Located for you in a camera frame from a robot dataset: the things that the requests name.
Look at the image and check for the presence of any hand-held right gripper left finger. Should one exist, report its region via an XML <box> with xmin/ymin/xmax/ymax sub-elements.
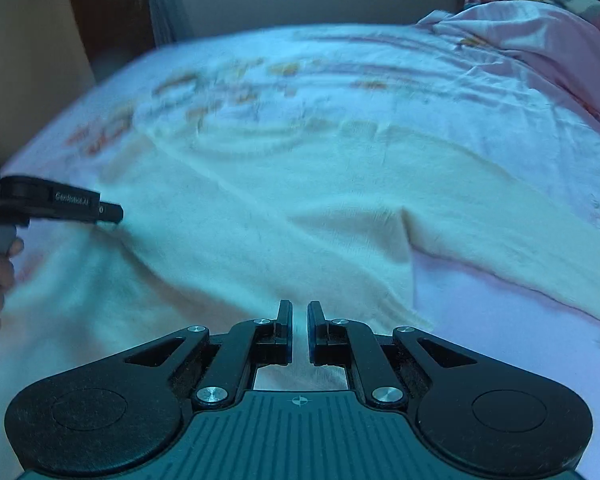
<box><xmin>124</xmin><ymin>300</ymin><xmax>294</xmax><ymax>409</ymax></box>

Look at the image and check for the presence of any pink blanket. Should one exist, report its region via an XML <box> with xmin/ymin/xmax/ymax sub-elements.
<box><xmin>416</xmin><ymin>0</ymin><xmax>600</xmax><ymax>147</ymax></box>

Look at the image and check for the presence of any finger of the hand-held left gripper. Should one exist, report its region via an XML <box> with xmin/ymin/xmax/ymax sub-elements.
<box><xmin>98</xmin><ymin>200</ymin><xmax>125</xmax><ymax>224</ymax></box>

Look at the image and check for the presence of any dark wooden door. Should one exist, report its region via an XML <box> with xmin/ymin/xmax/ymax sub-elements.
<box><xmin>61</xmin><ymin>0</ymin><xmax>157</xmax><ymax>82</ymax></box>

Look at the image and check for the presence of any floral bedsheet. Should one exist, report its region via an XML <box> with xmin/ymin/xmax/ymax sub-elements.
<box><xmin>0</xmin><ymin>22</ymin><xmax>600</xmax><ymax>480</ymax></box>

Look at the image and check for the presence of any person's left hand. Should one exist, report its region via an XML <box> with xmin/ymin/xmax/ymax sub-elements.
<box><xmin>0</xmin><ymin>238</ymin><xmax>25</xmax><ymax>344</ymax></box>

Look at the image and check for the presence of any white knit sweater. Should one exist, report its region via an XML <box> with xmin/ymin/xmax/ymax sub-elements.
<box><xmin>0</xmin><ymin>119</ymin><xmax>600</xmax><ymax>392</ymax></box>

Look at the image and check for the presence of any sheer curtain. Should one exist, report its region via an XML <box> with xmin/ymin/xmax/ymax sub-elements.
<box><xmin>137</xmin><ymin>0</ymin><xmax>197</xmax><ymax>52</ymax></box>

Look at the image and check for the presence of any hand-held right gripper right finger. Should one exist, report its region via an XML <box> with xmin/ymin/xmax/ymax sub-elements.
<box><xmin>307</xmin><ymin>300</ymin><xmax>477</xmax><ymax>407</ymax></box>

